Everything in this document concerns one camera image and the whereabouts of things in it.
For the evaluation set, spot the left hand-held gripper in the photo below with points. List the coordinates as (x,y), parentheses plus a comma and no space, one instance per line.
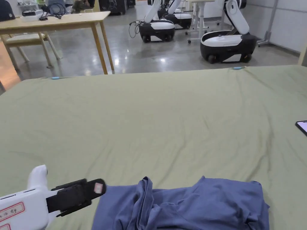
(21,210)

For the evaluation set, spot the white desk on castors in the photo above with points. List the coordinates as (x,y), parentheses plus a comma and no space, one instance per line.
(199,16)

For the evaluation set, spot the bed with pale green sheet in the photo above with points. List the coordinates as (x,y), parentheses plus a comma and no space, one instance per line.
(153,119)

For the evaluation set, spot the white and black wheeled robot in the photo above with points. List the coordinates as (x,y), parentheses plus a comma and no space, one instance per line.
(223,43)
(181,20)
(157,30)

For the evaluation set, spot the black smartphone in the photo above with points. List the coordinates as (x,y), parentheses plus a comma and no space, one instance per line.
(302,126)

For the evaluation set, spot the dark blue shirt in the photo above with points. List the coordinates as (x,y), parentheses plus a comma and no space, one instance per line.
(196,206)

